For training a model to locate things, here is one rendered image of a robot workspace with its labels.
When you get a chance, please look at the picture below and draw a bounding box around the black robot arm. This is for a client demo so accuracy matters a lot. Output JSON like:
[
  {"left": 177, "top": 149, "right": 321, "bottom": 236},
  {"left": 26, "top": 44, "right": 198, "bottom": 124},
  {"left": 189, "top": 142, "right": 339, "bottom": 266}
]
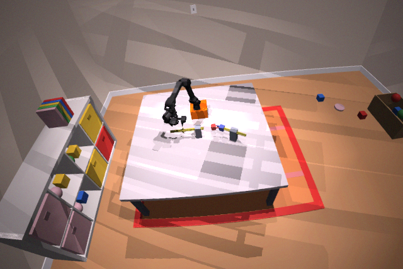
[{"left": 162, "top": 78, "right": 201, "bottom": 125}]

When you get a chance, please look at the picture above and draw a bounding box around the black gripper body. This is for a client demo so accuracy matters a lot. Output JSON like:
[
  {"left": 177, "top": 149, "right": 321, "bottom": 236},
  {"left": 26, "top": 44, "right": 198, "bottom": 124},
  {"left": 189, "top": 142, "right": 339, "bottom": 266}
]
[{"left": 164, "top": 112, "right": 186, "bottom": 123}]

